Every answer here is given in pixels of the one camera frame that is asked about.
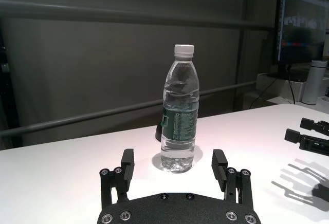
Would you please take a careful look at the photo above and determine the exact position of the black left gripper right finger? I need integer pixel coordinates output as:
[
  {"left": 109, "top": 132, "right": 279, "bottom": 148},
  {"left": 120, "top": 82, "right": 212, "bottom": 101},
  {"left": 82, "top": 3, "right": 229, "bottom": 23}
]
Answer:
[{"left": 211, "top": 148, "right": 255, "bottom": 207}]

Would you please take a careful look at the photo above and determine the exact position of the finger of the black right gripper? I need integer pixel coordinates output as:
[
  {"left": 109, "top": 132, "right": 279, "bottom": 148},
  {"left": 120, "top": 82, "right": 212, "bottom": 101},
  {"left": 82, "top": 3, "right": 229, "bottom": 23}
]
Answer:
[
  {"left": 284, "top": 128, "right": 329, "bottom": 157},
  {"left": 300, "top": 118, "right": 329, "bottom": 134}
]

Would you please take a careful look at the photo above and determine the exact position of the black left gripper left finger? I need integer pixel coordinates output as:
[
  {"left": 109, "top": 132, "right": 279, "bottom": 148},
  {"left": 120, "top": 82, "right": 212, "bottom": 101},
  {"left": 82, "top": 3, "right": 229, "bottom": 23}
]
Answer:
[{"left": 99, "top": 148, "right": 136, "bottom": 207}]

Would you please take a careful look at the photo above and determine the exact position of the white thermos flask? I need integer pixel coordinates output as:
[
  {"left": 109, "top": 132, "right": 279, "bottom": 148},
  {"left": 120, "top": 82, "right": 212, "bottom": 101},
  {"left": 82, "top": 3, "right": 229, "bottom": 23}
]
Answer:
[{"left": 302, "top": 60, "right": 328, "bottom": 104}]

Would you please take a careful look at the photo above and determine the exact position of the green black push button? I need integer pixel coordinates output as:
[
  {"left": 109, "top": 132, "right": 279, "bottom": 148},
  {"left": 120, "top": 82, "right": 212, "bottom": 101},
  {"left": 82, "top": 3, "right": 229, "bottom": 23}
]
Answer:
[{"left": 155, "top": 123, "right": 164, "bottom": 142}]

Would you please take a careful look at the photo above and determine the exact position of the white box under monitor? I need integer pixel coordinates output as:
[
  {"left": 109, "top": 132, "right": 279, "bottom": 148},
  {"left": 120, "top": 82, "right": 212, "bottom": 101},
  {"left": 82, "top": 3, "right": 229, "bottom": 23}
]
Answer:
[{"left": 257, "top": 72, "right": 306, "bottom": 102}]

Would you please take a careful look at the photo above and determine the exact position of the clear water bottle green label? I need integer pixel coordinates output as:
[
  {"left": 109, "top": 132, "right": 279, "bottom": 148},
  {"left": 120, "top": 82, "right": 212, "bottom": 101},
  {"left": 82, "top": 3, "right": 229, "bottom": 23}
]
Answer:
[{"left": 160, "top": 44, "right": 200, "bottom": 172}]

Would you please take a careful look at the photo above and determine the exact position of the black computer monitor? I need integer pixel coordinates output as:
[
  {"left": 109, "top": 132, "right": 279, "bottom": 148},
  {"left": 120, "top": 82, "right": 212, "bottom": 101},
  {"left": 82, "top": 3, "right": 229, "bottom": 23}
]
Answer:
[{"left": 267, "top": 0, "right": 329, "bottom": 79}]

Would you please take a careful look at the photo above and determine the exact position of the black monitor cable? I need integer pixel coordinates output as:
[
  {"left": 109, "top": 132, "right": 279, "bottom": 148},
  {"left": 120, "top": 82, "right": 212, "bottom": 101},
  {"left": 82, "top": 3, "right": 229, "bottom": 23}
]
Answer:
[{"left": 250, "top": 64, "right": 296, "bottom": 109}]

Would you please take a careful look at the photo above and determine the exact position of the grey horizontal rail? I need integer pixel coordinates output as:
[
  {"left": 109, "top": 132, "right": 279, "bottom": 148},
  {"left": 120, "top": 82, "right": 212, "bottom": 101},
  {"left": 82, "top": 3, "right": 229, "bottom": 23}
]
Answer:
[
  {"left": 0, "top": 0, "right": 276, "bottom": 31},
  {"left": 0, "top": 80, "right": 258, "bottom": 139}
]

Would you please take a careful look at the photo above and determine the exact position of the dark vertical frame post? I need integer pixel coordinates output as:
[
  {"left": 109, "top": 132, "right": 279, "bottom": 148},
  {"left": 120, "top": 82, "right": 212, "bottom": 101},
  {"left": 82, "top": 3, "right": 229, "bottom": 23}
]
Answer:
[{"left": 0, "top": 23, "right": 23, "bottom": 150}]

